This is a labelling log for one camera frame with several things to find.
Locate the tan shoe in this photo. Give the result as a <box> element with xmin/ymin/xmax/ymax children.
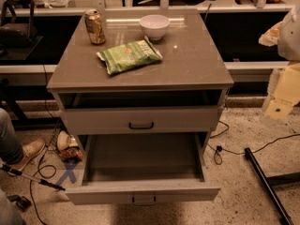
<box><xmin>8</xmin><ymin>138</ymin><xmax>46</xmax><ymax>172</ymax></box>

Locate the white bowl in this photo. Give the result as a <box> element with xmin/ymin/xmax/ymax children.
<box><xmin>139</xmin><ymin>15</ymin><xmax>170</xmax><ymax>40</ymax></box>

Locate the person leg in jeans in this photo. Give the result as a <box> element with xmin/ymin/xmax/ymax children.
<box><xmin>0</xmin><ymin>108</ymin><xmax>23</xmax><ymax>165</ymax></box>

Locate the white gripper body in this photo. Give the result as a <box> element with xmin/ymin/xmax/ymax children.
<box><xmin>265</xmin><ymin>62</ymin><xmax>300</xmax><ymax>107</ymax></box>

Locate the black floor cable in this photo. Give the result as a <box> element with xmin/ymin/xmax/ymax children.
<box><xmin>207</xmin><ymin>120</ymin><xmax>300</xmax><ymax>166</ymax></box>

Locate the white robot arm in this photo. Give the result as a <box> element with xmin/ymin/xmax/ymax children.
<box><xmin>259</xmin><ymin>5</ymin><xmax>300</xmax><ymax>120</ymax></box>

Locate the black floor stand bar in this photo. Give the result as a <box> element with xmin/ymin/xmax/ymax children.
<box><xmin>245</xmin><ymin>148</ymin><xmax>300</xmax><ymax>225</ymax></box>

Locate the green chip bag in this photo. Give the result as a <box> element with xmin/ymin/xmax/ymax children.
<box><xmin>97</xmin><ymin>37</ymin><xmax>162</xmax><ymax>75</ymax></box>

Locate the black clip on floor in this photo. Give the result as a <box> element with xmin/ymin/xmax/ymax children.
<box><xmin>7</xmin><ymin>195</ymin><xmax>31</xmax><ymax>212</ymax></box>

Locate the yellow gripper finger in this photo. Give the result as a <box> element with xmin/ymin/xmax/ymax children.
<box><xmin>262</xmin><ymin>97</ymin><xmax>293</xmax><ymax>123</ymax></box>

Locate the black grabber stick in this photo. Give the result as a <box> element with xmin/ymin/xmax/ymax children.
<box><xmin>0</xmin><ymin>163</ymin><xmax>66</xmax><ymax>191</ymax></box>

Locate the gold soda can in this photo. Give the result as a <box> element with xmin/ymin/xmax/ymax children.
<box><xmin>84</xmin><ymin>9</ymin><xmax>106</xmax><ymax>45</ymax></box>

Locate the black chair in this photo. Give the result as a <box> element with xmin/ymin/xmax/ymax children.
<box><xmin>0</xmin><ymin>0</ymin><xmax>42</xmax><ymax>61</ymax></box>

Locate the grey drawer cabinet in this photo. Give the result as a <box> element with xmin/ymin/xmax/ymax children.
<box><xmin>48</xmin><ymin>9</ymin><xmax>233</xmax><ymax>147</ymax></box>

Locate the grey drawer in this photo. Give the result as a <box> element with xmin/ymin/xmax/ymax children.
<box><xmin>60</xmin><ymin>106</ymin><xmax>222</xmax><ymax>135</ymax></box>
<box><xmin>67</xmin><ymin>133</ymin><xmax>220</xmax><ymax>206</ymax></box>

